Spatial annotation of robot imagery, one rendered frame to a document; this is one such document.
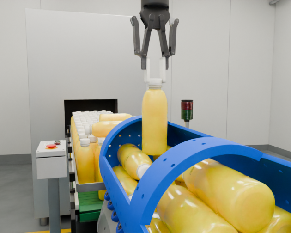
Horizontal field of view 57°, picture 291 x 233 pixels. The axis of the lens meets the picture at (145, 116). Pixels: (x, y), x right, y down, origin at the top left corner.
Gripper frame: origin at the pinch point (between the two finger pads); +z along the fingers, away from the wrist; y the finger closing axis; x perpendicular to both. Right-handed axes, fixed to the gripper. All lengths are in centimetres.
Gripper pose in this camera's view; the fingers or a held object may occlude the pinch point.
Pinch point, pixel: (154, 70)
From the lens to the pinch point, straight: 74.9
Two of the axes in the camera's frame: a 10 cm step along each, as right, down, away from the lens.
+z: 0.0, 9.9, 1.2
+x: -2.8, -1.2, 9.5
